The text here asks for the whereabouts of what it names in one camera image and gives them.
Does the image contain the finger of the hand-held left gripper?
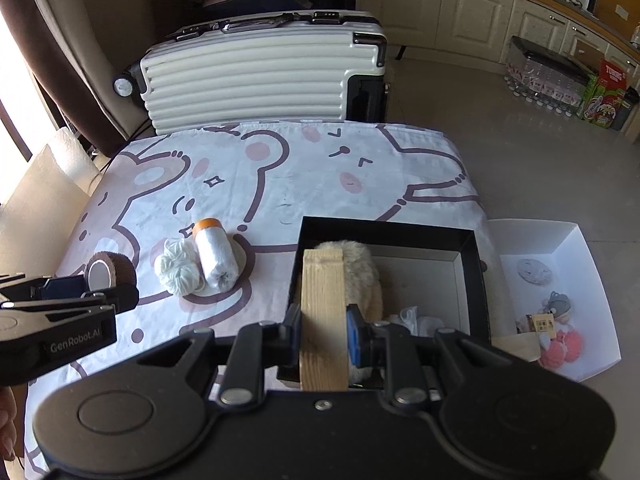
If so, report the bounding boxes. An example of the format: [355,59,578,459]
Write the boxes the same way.
[0,286,140,317]
[0,273,89,302]

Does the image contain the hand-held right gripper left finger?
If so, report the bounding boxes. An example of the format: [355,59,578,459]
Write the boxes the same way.
[132,305,303,406]

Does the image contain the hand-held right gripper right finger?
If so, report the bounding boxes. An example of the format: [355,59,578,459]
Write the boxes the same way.
[345,304,506,408]

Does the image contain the brown tape roll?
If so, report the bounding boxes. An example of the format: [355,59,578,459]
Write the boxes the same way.
[84,252,135,291]

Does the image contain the wooden block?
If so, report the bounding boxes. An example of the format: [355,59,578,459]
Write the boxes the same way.
[300,247,351,392]

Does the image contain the beige plush toy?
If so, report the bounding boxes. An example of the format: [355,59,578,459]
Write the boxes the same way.
[312,240,386,386]

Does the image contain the white plastic bag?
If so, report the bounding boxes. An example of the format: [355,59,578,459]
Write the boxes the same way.
[385,305,446,338]

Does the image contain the white yarn ball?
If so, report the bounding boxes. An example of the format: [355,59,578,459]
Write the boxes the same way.
[154,237,207,297]

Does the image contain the black cardboard box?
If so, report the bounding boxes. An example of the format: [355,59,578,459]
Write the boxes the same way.
[277,215,493,391]

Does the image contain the orange capped plastic roll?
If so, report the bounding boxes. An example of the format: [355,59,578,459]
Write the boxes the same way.
[192,217,238,291]

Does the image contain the person's left hand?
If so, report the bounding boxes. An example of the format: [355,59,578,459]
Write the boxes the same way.
[0,389,17,461]

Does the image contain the small yellow box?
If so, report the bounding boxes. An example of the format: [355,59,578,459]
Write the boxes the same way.
[527,312,558,335]

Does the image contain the grey knitted piece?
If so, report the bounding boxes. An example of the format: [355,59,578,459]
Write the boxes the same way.
[516,258,553,285]

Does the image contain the white paper tray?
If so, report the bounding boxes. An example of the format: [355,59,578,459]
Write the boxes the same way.
[487,217,623,383]

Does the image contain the grey plush mouse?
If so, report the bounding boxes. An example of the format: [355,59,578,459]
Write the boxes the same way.
[542,291,572,322]

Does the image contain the white ribbed suitcase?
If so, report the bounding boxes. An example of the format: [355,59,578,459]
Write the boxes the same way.
[112,9,390,136]

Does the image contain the pack of water bottles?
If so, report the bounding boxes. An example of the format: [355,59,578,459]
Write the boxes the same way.
[504,35,591,120]

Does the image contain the dark blue cloth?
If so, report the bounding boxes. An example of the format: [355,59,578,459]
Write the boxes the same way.
[205,0,311,13]

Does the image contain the green printed carton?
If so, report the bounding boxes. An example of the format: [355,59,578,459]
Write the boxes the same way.
[577,72,626,128]

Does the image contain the cream kitchen cabinets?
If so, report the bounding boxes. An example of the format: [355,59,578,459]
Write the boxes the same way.
[357,0,640,81]

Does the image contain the black trash can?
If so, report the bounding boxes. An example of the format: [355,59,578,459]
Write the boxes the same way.
[612,87,640,133]

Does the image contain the red cardboard box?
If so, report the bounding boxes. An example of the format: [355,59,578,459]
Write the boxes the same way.
[597,58,629,92]

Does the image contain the flat brown cardboard box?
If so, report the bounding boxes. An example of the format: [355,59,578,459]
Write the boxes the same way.
[572,37,606,68]

